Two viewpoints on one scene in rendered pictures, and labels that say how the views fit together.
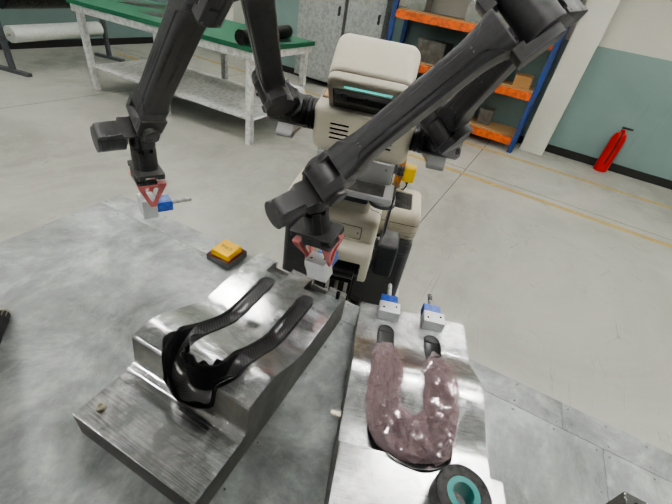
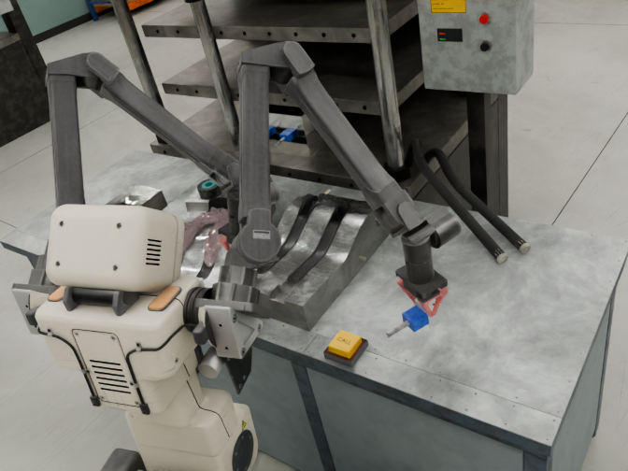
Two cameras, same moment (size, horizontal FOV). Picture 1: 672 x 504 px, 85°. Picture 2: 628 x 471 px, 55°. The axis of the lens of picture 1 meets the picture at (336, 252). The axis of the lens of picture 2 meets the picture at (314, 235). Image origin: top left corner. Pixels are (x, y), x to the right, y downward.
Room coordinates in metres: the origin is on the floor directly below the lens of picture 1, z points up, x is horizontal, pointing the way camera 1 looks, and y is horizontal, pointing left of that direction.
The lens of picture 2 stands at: (1.80, 0.66, 1.89)
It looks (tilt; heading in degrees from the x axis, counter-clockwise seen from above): 35 degrees down; 200
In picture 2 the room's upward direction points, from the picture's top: 13 degrees counter-clockwise
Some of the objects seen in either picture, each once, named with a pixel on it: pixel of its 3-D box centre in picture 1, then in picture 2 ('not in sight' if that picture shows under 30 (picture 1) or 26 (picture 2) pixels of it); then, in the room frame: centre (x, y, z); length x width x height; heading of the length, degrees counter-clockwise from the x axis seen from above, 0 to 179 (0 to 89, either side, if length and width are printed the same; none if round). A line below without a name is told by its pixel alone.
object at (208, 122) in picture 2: not in sight; (318, 121); (-0.57, -0.07, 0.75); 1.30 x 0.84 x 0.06; 69
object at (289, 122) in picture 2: not in sight; (312, 106); (-0.47, -0.06, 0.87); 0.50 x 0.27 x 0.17; 159
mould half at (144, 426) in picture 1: (235, 344); (316, 244); (0.47, 0.17, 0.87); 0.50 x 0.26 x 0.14; 159
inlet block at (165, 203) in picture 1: (166, 202); (411, 321); (0.84, 0.48, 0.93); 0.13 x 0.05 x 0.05; 132
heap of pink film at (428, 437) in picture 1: (413, 388); (205, 229); (0.42, -0.19, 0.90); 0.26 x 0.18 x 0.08; 176
